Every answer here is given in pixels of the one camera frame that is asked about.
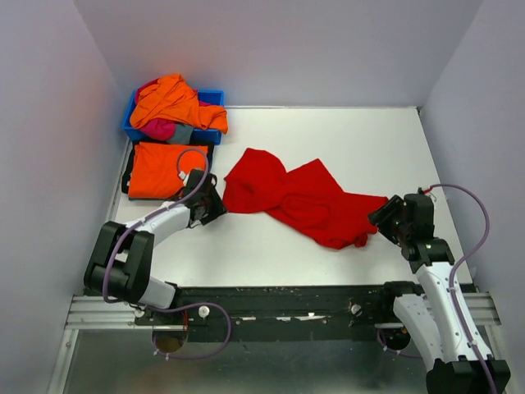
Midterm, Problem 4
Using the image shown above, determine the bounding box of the red t shirt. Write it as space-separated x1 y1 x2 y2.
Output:
223 148 388 250

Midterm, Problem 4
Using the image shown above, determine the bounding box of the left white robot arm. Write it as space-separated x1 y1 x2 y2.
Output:
84 170 227 324

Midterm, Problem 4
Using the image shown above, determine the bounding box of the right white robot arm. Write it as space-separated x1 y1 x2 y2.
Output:
368 190 511 393

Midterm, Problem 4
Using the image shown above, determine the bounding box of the black tray under stack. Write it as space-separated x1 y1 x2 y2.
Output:
121 140 216 203

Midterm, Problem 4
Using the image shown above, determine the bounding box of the folded orange t shirt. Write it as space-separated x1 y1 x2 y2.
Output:
127 141 209 200

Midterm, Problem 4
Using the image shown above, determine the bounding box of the grey crumpled garment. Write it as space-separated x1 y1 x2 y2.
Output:
166 123 194 145

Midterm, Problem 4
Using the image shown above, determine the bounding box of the blue plastic bin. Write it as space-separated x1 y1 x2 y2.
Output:
121 89 225 145

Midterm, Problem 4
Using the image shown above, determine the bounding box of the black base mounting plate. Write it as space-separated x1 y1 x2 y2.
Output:
135 282 464 344

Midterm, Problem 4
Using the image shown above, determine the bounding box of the crumpled orange t shirt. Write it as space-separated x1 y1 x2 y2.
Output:
130 74 229 134

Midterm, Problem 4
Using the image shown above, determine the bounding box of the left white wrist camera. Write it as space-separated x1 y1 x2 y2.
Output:
178 170 194 186

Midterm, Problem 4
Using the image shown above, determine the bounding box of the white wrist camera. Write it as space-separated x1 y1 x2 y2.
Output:
178 170 194 186
417 186 436 201

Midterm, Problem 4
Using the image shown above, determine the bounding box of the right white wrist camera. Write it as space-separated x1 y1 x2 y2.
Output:
417 186 436 201

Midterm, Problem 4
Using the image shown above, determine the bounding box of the aluminium extrusion rail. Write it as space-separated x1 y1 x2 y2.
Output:
65 295 135 330

